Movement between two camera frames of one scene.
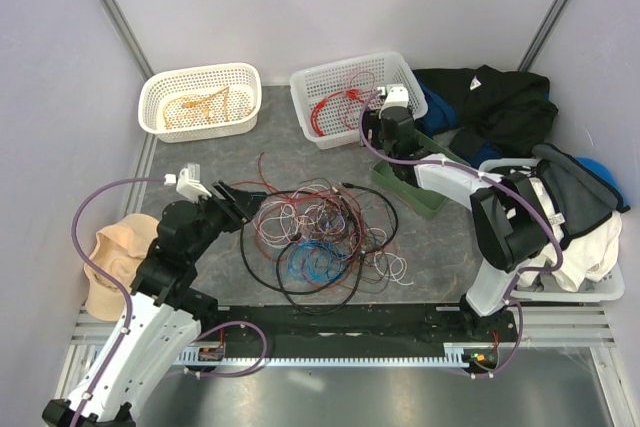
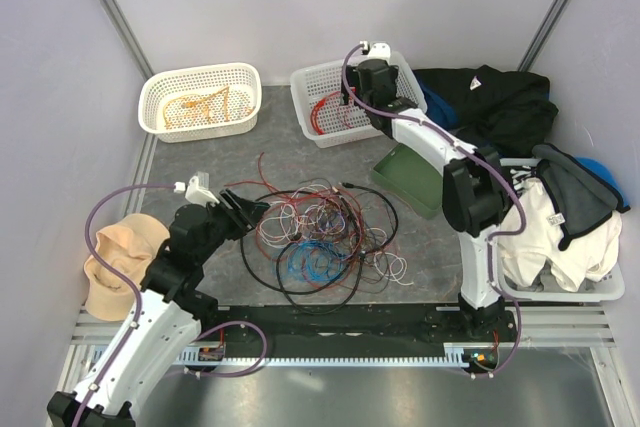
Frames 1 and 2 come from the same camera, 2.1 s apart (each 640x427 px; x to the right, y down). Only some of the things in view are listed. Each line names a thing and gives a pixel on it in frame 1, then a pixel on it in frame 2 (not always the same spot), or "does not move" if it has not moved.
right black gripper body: x=372 y=121 → x=354 y=82
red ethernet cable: x=353 y=93 does not move
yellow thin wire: x=198 y=97 does not move
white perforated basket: x=332 y=98 does not move
